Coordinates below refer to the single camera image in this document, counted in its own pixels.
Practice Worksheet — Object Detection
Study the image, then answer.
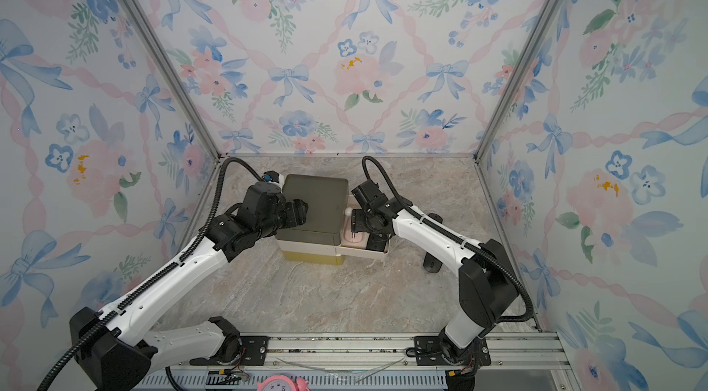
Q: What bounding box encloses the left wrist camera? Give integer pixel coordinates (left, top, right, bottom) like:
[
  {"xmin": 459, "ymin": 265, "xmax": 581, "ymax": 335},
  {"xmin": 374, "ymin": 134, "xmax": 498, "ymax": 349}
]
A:
[{"xmin": 262, "ymin": 171, "xmax": 285, "ymax": 187}]

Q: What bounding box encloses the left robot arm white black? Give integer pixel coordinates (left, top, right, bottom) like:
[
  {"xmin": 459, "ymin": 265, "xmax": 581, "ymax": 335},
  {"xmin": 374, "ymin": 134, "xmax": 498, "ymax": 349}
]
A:
[{"xmin": 70, "ymin": 182, "xmax": 308, "ymax": 390}]

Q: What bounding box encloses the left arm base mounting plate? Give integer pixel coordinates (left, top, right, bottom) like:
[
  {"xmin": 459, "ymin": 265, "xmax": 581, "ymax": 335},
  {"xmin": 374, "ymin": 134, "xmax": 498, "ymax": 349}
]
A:
[{"xmin": 189, "ymin": 336, "xmax": 270, "ymax": 367}]

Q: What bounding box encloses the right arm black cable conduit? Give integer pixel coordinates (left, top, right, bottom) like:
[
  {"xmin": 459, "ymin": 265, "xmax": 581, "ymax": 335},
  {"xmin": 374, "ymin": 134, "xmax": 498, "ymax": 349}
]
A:
[{"xmin": 360, "ymin": 155, "xmax": 535, "ymax": 326}]

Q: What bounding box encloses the pink alarm clock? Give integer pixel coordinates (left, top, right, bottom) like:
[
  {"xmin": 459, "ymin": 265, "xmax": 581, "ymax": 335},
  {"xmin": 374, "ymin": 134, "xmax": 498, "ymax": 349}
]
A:
[{"xmin": 256, "ymin": 374, "xmax": 310, "ymax": 391}]

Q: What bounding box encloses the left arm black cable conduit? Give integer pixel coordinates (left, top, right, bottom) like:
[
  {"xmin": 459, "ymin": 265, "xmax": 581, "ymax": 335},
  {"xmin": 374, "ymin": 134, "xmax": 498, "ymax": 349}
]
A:
[{"xmin": 35, "ymin": 156, "xmax": 264, "ymax": 391}]

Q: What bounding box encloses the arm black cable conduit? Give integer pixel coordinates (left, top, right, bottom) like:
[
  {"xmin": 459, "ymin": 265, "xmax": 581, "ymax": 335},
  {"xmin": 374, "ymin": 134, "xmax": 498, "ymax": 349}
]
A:
[
  {"xmin": 35, "ymin": 156, "xmax": 264, "ymax": 391},
  {"xmin": 360, "ymin": 155, "xmax": 535, "ymax": 326}
]

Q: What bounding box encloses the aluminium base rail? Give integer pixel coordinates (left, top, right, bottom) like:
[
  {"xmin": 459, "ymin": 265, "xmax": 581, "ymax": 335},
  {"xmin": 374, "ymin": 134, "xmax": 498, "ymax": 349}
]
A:
[{"xmin": 138, "ymin": 326, "xmax": 571, "ymax": 374}]

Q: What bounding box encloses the cream drawer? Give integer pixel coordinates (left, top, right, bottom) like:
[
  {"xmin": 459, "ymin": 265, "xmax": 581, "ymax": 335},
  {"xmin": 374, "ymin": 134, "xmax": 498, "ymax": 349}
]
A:
[{"xmin": 336, "ymin": 207, "xmax": 389, "ymax": 260}]

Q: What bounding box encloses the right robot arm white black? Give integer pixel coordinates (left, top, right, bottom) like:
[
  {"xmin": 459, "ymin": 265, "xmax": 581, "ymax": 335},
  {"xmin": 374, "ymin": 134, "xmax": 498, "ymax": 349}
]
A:
[{"xmin": 351, "ymin": 180, "xmax": 534, "ymax": 365}]

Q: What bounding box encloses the aluminium corner post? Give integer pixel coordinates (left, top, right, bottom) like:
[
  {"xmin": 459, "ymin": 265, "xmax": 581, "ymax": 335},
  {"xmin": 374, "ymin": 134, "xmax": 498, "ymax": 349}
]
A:
[
  {"xmin": 474, "ymin": 0, "xmax": 563, "ymax": 166},
  {"xmin": 119, "ymin": 0, "xmax": 221, "ymax": 160}
]

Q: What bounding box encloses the three-drawer storage cabinet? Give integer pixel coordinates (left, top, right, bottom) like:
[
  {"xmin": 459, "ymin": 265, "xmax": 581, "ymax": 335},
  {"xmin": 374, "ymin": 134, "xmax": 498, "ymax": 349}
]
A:
[{"xmin": 276, "ymin": 174, "xmax": 348, "ymax": 266}]

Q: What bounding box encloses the right aluminium corner post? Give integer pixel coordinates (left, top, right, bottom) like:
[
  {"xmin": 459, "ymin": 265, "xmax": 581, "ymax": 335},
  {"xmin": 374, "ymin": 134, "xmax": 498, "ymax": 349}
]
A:
[{"xmin": 474, "ymin": 0, "xmax": 563, "ymax": 166}]

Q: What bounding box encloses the black Lecoo mouse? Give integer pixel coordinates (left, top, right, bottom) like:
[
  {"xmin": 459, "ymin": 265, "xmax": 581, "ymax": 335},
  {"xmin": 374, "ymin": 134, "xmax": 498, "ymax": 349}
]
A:
[{"xmin": 423, "ymin": 253, "xmax": 443, "ymax": 274}]

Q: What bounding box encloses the left aluminium corner post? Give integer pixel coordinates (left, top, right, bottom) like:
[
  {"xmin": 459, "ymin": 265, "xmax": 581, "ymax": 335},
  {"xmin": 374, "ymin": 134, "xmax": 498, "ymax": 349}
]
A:
[{"xmin": 119, "ymin": 0, "xmax": 221, "ymax": 160}]

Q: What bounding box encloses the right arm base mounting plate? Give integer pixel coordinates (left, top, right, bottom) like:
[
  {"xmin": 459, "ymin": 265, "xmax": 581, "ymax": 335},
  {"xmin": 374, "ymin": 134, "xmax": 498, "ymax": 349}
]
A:
[{"xmin": 406, "ymin": 335, "xmax": 492, "ymax": 367}]

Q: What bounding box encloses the pink computer mouse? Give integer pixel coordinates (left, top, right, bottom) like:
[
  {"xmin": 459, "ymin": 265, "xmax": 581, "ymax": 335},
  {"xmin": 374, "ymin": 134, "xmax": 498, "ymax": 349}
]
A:
[{"xmin": 342, "ymin": 226, "xmax": 369, "ymax": 249}]

